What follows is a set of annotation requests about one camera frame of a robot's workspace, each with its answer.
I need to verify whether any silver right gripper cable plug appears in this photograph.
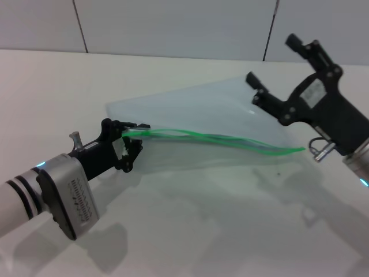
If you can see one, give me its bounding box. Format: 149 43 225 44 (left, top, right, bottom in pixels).
308 136 337 163

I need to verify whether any silver left gripper cable plug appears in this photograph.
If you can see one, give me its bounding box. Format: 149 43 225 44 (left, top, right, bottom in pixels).
70 131 85 152

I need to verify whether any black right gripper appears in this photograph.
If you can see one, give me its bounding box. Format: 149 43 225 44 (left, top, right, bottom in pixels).
246 33 369 157

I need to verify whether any transparent green-zip document bag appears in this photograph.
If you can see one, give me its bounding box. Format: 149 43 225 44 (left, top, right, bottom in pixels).
105 75 306 171

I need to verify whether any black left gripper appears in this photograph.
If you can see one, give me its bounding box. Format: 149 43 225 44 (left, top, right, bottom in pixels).
68 118 151 181

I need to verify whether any silver gripper cable plug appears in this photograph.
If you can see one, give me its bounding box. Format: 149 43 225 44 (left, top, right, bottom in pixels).
308 136 337 163
70 131 85 152

